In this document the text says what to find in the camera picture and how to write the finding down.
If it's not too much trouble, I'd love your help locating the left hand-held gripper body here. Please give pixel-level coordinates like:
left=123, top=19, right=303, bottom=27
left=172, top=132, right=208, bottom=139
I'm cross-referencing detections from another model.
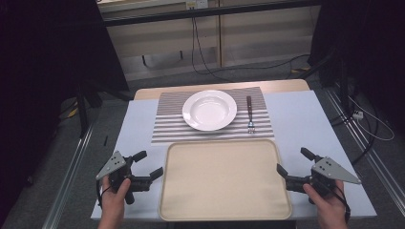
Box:
left=96, top=151, right=153, bottom=205

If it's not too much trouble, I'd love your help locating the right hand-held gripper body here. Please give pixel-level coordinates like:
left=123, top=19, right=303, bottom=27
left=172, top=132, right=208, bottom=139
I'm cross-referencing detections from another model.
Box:
left=285, top=156, right=363, bottom=205

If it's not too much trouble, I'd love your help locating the person's left hand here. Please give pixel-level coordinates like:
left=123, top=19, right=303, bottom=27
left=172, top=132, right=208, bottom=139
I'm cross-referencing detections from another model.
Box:
left=99, top=176, right=132, bottom=219

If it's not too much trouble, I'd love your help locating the person's right hand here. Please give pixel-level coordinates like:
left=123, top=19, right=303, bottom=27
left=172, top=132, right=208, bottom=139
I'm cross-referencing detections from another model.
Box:
left=302, top=178, right=349, bottom=224

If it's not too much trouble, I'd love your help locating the white table cover board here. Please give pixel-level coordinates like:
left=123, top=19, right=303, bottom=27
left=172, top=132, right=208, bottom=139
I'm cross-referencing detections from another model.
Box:
left=90, top=90, right=378, bottom=221

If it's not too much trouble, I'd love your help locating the grey striped placemat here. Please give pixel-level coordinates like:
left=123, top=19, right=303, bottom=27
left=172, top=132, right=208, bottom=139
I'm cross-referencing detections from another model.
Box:
left=150, top=86, right=275, bottom=144

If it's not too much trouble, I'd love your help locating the beige plastic tray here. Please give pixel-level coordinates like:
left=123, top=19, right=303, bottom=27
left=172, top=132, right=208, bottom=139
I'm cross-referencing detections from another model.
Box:
left=158, top=138, right=293, bottom=222

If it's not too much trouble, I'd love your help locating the black metal stand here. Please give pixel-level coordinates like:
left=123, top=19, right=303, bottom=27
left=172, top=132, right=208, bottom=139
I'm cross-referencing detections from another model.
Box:
left=75, top=81, right=103, bottom=139

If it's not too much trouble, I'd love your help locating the white deep plate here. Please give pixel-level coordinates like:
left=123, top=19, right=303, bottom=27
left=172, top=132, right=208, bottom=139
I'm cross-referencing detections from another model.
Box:
left=181, top=90, right=239, bottom=133

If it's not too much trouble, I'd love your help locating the black curtain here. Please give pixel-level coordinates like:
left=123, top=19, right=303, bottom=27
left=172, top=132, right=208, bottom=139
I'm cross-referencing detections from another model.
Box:
left=0, top=0, right=130, bottom=204
left=308, top=0, right=405, bottom=125

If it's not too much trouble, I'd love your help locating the light wooden cabinet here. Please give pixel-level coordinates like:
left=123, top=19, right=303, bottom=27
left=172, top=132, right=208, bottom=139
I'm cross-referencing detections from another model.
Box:
left=96, top=0, right=322, bottom=82

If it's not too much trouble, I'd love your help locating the black metal bar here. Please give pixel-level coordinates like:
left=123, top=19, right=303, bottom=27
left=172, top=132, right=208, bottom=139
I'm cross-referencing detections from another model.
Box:
left=102, top=0, right=322, bottom=28

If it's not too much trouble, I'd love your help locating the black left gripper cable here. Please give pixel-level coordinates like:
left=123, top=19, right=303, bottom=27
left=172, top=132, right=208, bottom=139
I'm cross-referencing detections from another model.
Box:
left=96, top=179, right=113, bottom=209

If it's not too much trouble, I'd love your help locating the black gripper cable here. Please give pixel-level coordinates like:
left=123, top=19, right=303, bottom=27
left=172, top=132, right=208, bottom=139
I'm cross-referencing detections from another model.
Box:
left=333, top=184, right=352, bottom=223
left=96, top=179, right=113, bottom=209

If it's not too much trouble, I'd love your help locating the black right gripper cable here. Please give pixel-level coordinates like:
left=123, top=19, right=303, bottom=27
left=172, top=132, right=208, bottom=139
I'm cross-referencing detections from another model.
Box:
left=333, top=184, right=352, bottom=223

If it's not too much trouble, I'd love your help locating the aluminium floor rail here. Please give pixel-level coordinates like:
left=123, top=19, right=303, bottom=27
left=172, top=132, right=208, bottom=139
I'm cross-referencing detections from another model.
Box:
left=324, top=87, right=405, bottom=209
left=41, top=124, right=96, bottom=229

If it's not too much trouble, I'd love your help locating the thick black cable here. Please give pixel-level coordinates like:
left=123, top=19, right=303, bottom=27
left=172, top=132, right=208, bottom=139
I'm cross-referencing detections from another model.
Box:
left=330, top=108, right=380, bottom=166

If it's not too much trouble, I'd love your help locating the fork with brown handle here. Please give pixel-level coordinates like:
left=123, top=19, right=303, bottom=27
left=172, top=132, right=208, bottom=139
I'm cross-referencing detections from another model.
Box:
left=245, top=95, right=257, bottom=135

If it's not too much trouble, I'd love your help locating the white thin cable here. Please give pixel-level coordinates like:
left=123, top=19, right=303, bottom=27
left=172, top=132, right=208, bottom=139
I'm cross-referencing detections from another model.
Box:
left=347, top=94, right=395, bottom=142

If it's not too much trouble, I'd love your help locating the black floor cable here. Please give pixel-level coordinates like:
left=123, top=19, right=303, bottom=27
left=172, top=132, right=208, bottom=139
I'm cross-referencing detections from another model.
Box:
left=219, top=52, right=311, bottom=81

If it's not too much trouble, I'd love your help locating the black hanging cable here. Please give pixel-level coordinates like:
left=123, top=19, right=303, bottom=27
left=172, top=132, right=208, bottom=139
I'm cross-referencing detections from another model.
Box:
left=190, top=16, right=230, bottom=82

